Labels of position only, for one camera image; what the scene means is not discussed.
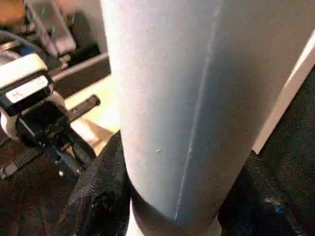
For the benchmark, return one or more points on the black work mat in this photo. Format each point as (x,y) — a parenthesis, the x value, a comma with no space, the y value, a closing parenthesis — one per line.
(295,162)

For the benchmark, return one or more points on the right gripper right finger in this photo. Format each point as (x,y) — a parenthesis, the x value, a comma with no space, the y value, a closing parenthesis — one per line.
(266,201)

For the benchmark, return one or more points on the white plastic table top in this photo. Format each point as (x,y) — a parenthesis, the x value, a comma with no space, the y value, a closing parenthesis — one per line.
(101,115)

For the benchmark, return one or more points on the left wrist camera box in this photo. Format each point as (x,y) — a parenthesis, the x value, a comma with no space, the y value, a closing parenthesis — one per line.
(24,83)

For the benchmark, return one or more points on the white plastic table leg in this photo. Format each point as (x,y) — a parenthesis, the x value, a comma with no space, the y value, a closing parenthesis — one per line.
(197,98)

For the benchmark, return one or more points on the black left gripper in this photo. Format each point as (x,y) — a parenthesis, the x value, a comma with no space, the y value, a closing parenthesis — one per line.
(44,125)

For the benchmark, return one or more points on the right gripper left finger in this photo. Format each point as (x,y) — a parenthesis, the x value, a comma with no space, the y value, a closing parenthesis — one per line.
(101,191)

